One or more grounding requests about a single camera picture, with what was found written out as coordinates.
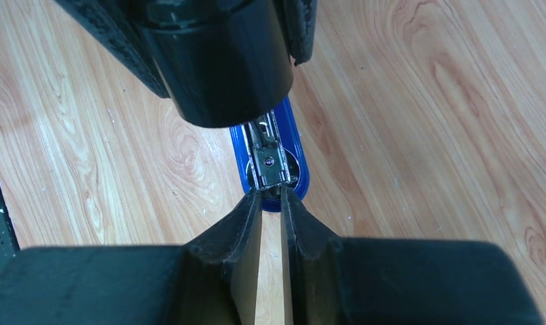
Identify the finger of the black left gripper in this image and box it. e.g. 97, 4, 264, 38
273, 0, 318, 66
56, 0, 169, 98

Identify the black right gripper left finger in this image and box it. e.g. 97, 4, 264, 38
0, 190, 262, 324

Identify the blue stapler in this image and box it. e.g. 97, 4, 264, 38
230, 97, 310, 213

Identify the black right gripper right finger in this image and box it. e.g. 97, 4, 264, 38
280, 187, 543, 324

